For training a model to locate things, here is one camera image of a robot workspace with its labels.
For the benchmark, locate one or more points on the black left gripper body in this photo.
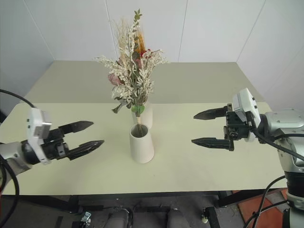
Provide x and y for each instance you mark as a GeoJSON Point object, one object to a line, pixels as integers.
{"type": "Point", "coordinates": [55, 148]}

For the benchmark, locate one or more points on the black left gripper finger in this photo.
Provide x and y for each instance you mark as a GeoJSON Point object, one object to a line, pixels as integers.
{"type": "Point", "coordinates": [78, 126]}
{"type": "Point", "coordinates": [88, 146]}

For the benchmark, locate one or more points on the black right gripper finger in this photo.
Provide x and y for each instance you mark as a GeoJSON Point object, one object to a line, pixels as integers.
{"type": "Point", "coordinates": [211, 114]}
{"type": "Point", "coordinates": [213, 143]}

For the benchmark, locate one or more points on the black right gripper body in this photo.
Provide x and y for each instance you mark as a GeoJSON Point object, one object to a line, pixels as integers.
{"type": "Point", "coordinates": [237, 128]}

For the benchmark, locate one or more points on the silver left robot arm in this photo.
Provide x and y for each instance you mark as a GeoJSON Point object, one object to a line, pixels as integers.
{"type": "Point", "coordinates": [12, 153]}

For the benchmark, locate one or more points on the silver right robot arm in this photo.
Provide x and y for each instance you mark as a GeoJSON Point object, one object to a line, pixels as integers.
{"type": "Point", "coordinates": [288, 133]}

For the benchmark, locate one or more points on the white tapered ceramic vase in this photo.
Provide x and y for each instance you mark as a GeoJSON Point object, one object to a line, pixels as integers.
{"type": "Point", "coordinates": [142, 148]}
{"type": "Point", "coordinates": [148, 116]}

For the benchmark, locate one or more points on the dried bouquet with pink rose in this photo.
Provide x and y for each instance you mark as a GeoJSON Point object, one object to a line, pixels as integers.
{"type": "Point", "coordinates": [133, 80]}

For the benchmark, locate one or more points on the black caster wheel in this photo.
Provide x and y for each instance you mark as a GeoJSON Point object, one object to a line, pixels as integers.
{"type": "Point", "coordinates": [206, 215]}

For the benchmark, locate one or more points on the red floor mat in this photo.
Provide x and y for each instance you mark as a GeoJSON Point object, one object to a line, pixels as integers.
{"type": "Point", "coordinates": [256, 205]}

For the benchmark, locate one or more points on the dried bouquet with orange wheat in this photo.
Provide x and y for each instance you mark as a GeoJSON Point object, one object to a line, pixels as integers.
{"type": "Point", "coordinates": [139, 40]}

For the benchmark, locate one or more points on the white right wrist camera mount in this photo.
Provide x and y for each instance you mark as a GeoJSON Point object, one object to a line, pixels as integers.
{"type": "Point", "coordinates": [244, 102]}

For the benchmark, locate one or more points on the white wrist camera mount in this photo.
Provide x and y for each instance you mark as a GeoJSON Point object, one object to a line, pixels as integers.
{"type": "Point", "coordinates": [244, 102]}
{"type": "Point", "coordinates": [35, 123]}

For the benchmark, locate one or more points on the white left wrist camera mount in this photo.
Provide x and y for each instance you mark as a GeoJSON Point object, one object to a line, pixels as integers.
{"type": "Point", "coordinates": [35, 123]}

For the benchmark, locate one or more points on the black table frame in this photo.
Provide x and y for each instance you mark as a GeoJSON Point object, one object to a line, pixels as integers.
{"type": "Point", "coordinates": [142, 194]}

